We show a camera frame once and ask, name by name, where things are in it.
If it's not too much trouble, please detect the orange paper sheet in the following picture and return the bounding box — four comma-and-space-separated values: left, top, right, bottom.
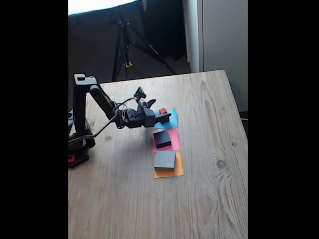
154, 151, 184, 179

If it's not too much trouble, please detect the small gripper camera board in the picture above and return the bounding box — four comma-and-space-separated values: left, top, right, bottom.
134, 86, 147, 101

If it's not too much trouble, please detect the pink paper sheet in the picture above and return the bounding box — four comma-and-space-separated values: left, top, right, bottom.
152, 128, 180, 153

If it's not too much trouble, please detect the black tripod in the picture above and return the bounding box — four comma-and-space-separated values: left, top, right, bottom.
111, 17, 176, 82

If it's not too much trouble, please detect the bright white light panel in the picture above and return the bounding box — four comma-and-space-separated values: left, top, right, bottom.
68, 0, 140, 15

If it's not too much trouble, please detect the blue paper sheet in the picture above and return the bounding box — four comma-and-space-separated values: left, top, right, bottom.
153, 108, 179, 129

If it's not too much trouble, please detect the large grey cube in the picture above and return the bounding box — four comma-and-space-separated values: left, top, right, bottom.
154, 150, 176, 172

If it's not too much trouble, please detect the white cabinet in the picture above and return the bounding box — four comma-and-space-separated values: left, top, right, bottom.
184, 0, 248, 113

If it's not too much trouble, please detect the medium black cube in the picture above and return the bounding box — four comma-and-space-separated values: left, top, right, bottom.
153, 129, 172, 149

